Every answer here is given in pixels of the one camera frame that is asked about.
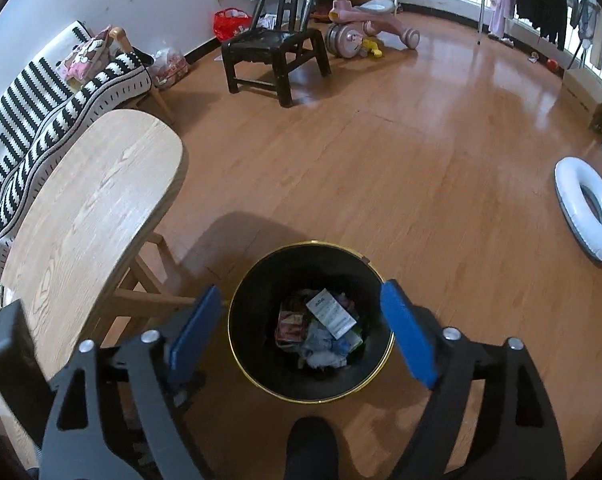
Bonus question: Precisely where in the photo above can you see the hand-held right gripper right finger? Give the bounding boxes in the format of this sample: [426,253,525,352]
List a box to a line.
[380,280,568,480]

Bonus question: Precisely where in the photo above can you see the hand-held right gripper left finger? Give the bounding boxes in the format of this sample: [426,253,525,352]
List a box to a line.
[40,285,223,480]

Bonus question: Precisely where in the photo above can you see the black trash bin gold rim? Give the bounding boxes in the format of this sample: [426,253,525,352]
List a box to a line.
[227,241,396,405]

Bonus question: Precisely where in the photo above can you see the white printed leaflet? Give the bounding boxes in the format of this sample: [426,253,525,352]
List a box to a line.
[306,289,358,340]

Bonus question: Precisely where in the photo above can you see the grey-blue tissue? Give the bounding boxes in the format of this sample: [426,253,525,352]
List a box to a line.
[301,330,349,371]

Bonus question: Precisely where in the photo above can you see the red snack wrapper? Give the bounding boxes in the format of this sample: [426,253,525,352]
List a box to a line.
[276,307,312,346]

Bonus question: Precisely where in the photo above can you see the person's dark shoe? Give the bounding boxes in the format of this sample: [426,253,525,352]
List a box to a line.
[286,416,339,480]

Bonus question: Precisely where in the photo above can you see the light wooden table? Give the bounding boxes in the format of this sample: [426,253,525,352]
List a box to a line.
[0,109,232,466]

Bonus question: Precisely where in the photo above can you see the black-and-white striped sofa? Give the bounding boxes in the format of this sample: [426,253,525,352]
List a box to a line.
[0,21,174,331]

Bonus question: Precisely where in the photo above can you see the clear plastic bag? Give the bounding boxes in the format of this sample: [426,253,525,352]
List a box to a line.
[148,47,190,90]

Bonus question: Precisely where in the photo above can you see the pink patterned pillow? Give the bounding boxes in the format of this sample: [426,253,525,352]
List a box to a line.
[56,25,112,86]

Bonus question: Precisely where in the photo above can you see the cardboard box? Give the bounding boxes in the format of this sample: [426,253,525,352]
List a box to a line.
[562,67,602,131]

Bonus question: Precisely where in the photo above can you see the black wooden chair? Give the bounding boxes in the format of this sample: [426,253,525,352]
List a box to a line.
[221,0,332,108]

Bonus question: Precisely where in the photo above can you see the red plastic bag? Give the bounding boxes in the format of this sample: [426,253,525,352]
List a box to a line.
[213,7,254,43]

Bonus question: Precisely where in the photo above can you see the pink children's tricycle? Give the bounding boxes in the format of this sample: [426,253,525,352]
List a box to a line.
[318,0,422,58]

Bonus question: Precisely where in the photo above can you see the black hanging garments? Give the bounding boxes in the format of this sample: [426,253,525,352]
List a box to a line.
[515,0,569,51]

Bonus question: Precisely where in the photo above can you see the white swim ring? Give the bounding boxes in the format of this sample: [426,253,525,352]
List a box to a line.
[554,156,602,264]

